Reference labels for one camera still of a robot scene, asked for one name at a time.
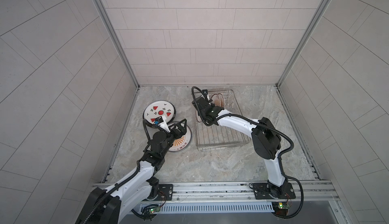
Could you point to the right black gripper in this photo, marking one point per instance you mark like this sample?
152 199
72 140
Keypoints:
198 110

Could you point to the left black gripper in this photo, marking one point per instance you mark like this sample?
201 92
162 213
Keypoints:
178 130

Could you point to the brown patterned plate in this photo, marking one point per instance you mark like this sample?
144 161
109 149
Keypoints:
188 134

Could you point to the white watermelon pattern plate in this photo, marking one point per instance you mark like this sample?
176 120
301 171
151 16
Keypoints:
160 108

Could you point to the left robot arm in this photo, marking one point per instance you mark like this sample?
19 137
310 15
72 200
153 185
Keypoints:
111 205

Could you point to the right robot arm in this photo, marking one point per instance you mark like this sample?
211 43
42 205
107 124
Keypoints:
268 143

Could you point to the white plate red rim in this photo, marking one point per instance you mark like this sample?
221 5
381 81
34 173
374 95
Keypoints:
218 99

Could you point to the left green circuit board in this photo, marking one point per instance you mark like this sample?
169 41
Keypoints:
150 211

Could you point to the green circuit board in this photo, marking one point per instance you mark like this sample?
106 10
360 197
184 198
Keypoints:
281 208
150 211

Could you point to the right green circuit board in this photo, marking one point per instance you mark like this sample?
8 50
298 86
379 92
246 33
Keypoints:
281 208

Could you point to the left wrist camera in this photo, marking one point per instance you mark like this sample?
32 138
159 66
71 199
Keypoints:
160 123

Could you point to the metal wire dish rack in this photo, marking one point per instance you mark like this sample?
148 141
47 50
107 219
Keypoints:
218 137

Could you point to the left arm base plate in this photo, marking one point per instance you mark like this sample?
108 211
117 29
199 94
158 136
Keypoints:
162 192

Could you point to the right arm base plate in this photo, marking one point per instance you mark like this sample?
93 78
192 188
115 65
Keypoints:
261 190

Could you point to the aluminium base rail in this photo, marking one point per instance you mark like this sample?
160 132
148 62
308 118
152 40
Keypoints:
236 197

